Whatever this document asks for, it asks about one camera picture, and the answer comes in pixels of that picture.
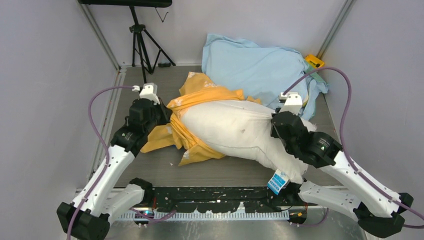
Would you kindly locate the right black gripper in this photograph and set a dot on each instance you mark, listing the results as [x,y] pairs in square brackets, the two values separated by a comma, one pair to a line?
[273,131]

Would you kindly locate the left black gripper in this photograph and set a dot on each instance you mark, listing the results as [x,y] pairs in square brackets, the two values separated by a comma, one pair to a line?
[164,111]

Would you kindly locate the orange pillowcase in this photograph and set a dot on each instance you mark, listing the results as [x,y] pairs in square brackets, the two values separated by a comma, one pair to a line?
[190,117]

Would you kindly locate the white pillow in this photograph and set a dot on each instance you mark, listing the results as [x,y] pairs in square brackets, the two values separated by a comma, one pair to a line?
[246,133]

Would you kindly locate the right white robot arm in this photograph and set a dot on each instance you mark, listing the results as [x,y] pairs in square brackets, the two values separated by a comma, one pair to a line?
[375,208]

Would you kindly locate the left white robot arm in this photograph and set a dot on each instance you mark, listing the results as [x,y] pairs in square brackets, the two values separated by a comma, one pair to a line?
[90,214]

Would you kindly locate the yellow box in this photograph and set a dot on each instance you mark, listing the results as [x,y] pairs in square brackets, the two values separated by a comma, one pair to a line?
[314,61]

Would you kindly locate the light blue cloth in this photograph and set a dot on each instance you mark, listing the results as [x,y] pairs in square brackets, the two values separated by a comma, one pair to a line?
[261,72]

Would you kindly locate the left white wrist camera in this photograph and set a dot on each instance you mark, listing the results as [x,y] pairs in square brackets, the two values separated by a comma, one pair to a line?
[147,91]

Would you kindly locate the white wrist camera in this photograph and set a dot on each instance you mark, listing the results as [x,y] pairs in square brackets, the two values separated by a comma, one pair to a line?
[292,102]
[147,91]

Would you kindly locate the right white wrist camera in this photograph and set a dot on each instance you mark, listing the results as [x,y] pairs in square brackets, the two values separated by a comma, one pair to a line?
[292,102]

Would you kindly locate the black camera tripod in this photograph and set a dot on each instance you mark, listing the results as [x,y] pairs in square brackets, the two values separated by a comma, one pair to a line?
[162,59]

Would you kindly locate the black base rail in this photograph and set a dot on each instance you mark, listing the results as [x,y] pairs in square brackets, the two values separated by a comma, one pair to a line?
[180,204]

